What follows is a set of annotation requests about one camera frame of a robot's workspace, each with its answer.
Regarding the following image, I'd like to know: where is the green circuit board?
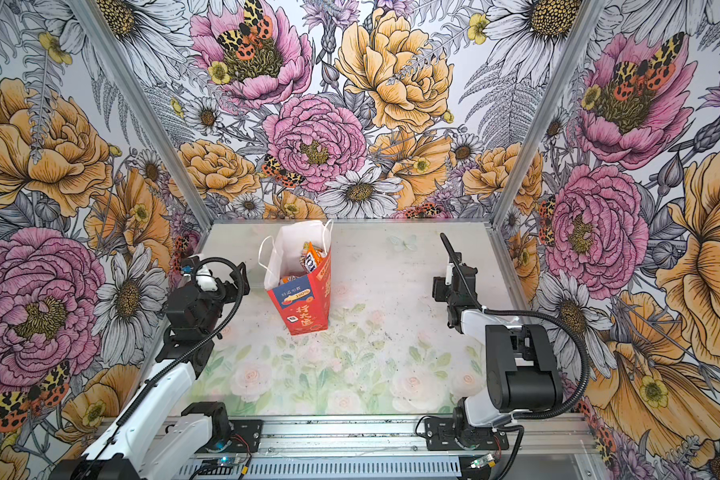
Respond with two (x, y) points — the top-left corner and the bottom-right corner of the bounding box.
(201, 457), (247, 471)

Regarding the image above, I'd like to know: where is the small circuit board right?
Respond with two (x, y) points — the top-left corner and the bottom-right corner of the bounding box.
(470, 453), (496, 469)

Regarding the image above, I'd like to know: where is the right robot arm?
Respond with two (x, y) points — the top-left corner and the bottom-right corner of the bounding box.
(432, 262), (563, 449)

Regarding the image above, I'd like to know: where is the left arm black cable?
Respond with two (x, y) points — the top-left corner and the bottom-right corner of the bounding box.
(89, 256), (247, 463)

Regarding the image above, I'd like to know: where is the red paper gift bag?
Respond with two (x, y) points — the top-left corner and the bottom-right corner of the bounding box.
(259, 220), (333, 336)

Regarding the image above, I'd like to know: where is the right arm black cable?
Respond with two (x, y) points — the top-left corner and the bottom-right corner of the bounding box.
(439, 232), (592, 420)

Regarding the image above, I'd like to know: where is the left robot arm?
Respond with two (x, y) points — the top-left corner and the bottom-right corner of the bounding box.
(50, 277), (249, 479)

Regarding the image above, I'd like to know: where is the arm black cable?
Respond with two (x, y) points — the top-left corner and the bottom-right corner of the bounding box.
(439, 232), (592, 420)
(89, 256), (247, 463)

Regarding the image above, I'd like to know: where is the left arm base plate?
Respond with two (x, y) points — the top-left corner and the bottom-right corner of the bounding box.
(213, 419), (264, 454)

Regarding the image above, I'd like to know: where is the aluminium front rail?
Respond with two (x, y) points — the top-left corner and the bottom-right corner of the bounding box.
(229, 414), (596, 458)

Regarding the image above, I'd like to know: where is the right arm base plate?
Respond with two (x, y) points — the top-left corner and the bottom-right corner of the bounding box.
(415, 415), (509, 451)

